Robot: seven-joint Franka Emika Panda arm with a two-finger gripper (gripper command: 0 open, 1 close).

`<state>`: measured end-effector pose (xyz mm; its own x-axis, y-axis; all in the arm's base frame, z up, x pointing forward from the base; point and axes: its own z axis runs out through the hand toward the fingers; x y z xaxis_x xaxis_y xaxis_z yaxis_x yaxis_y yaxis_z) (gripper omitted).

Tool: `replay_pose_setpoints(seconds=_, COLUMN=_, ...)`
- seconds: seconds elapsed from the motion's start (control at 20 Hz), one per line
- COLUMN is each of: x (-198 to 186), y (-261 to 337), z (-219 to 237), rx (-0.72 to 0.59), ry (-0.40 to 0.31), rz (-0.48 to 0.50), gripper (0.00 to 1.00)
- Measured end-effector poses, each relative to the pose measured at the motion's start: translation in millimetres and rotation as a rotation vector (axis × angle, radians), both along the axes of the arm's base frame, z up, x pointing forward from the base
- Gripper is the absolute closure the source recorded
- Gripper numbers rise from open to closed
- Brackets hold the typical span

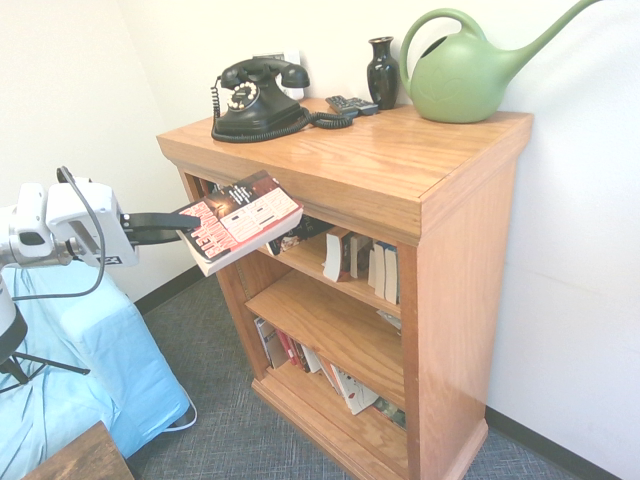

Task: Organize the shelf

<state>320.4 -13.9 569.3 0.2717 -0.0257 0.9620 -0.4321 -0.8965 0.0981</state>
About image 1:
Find black rotary telephone base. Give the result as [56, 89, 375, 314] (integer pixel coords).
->
[213, 78, 312, 144]

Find grey-paged paperback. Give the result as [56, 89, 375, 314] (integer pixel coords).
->
[349, 233, 374, 280]

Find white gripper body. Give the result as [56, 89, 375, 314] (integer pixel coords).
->
[45, 181, 140, 269]

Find black telephone handset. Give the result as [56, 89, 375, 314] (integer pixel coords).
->
[219, 57, 311, 90]

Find dark wooden table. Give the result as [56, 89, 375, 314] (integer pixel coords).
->
[22, 420, 134, 480]

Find black Couple Next Door book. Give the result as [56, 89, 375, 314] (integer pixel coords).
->
[264, 213, 336, 257]

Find white floor cable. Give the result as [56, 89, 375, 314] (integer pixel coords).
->
[164, 398, 199, 433]

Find flat magazine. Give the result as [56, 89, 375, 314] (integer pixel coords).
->
[376, 308, 403, 335]

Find curved white-paged paperback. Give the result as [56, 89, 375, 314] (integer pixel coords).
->
[321, 227, 351, 283]

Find white grey-covered book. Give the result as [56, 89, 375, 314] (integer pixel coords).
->
[253, 316, 290, 370]

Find white thin book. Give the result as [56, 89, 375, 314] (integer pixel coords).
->
[299, 343, 323, 375]

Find oak wooden bookshelf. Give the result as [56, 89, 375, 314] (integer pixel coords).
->
[156, 97, 534, 480]

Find light blue cloth cover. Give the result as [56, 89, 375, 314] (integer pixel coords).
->
[0, 263, 197, 472]

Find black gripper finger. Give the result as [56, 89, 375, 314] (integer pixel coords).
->
[121, 211, 199, 232]
[128, 227, 183, 247]

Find black tripod stand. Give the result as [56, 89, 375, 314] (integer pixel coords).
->
[0, 349, 92, 396]

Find thick red-black paperback book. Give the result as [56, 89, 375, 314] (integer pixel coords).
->
[176, 170, 305, 278]

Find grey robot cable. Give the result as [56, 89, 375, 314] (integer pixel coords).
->
[12, 166, 108, 303]

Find white book with red print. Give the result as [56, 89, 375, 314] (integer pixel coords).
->
[329, 363, 380, 417]

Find white wall device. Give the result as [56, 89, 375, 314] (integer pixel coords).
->
[252, 48, 306, 101]

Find green plastic watering can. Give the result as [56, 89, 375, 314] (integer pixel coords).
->
[398, 0, 607, 125]

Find dark brown paperback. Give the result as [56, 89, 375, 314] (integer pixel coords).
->
[339, 231, 358, 281]

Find black remote control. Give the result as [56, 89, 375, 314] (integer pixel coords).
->
[349, 96, 381, 117]
[325, 94, 360, 118]

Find red spined book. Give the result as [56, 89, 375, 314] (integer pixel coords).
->
[274, 328, 312, 374]

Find black glossy vase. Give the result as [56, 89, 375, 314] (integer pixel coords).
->
[367, 36, 400, 111]

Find orange spined book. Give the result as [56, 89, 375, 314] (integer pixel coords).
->
[317, 355, 342, 397]

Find dark flat-lying book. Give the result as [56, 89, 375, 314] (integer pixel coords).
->
[370, 395, 408, 432]

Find black rotary telephone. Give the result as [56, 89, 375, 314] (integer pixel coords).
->
[209, 74, 354, 144]

